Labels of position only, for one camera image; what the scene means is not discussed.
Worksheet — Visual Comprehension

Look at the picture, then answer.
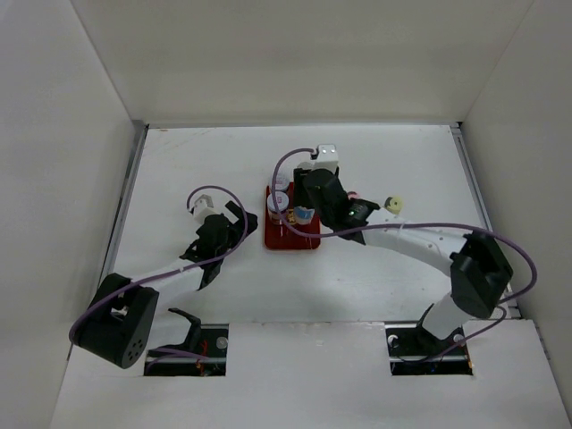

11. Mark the grey-cap blue-label bottle front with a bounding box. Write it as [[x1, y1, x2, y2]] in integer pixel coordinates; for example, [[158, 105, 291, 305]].
[[293, 206, 315, 225]]

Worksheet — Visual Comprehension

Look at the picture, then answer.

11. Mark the grey-lid spice jar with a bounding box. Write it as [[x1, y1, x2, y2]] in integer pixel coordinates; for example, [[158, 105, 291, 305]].
[[268, 172, 290, 192], [266, 191, 290, 225]]

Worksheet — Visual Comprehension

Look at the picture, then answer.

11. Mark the grey-lid spice jar front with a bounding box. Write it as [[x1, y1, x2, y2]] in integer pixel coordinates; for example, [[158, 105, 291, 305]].
[[268, 172, 290, 192]]

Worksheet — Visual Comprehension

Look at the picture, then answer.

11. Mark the yellow-lid spice bottle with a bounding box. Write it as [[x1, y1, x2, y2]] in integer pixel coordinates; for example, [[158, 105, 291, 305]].
[[384, 196, 403, 215]]

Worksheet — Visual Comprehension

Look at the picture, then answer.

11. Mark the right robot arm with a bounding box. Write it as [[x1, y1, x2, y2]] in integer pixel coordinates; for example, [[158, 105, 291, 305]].
[[294, 169, 513, 354]]

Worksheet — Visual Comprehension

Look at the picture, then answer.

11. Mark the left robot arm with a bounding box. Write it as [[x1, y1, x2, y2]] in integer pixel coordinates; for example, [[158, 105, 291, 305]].
[[69, 197, 258, 369]]

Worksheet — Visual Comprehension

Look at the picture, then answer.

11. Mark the red lacquer tray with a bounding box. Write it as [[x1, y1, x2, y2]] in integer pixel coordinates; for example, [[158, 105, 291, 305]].
[[264, 181, 321, 251]]

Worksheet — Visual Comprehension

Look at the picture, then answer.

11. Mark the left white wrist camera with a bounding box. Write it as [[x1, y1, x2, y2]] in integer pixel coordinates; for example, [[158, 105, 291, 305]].
[[189, 194, 217, 224]]

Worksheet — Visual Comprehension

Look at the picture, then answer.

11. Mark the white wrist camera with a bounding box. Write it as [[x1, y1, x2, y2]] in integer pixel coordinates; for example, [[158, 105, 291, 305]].
[[189, 194, 217, 224], [311, 144, 339, 173]]

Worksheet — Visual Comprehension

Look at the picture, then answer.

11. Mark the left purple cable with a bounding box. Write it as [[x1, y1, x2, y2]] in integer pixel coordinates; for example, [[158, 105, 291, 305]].
[[69, 185, 249, 345]]

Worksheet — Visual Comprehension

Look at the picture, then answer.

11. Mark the purple cable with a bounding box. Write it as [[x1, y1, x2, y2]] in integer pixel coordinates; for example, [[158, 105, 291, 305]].
[[272, 148, 539, 358], [69, 185, 249, 345]]

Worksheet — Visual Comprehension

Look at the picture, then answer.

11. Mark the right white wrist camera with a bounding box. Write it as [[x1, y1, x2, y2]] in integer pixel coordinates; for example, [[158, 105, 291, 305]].
[[311, 144, 339, 173]]

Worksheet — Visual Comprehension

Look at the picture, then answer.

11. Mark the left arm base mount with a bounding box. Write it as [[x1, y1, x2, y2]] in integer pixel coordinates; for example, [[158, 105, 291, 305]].
[[143, 307, 230, 377]]

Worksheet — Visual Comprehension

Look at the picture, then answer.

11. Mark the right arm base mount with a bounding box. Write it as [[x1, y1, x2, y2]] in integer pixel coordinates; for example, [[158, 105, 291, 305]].
[[385, 325, 473, 376]]

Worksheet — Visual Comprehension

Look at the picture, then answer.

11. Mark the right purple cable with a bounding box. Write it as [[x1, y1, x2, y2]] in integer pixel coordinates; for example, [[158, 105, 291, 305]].
[[272, 148, 539, 358]]

